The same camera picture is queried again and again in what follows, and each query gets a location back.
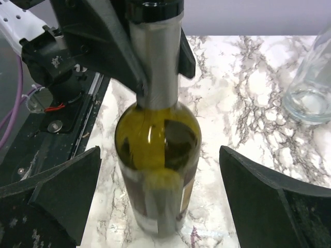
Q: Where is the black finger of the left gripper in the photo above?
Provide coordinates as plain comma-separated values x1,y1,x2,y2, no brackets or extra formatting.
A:
85,1,147,96
178,29,196,79

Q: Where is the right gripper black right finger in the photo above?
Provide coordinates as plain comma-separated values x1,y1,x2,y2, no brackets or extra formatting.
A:
219,146,330,247

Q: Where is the clear bottle silver stopper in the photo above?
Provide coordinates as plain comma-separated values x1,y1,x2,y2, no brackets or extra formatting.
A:
282,24,330,125

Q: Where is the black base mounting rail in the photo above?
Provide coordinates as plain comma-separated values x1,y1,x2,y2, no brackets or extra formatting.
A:
1,72,110,187

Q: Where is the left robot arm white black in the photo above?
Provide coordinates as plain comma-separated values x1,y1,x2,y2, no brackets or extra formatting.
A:
1,1,184,105

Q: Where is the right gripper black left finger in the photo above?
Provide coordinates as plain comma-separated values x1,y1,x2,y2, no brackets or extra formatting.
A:
1,146,101,247

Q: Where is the green bottle silver neck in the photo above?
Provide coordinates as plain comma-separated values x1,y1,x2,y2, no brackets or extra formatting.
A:
114,12,202,238

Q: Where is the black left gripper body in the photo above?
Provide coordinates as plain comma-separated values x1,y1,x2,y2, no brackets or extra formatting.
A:
22,0,125,104

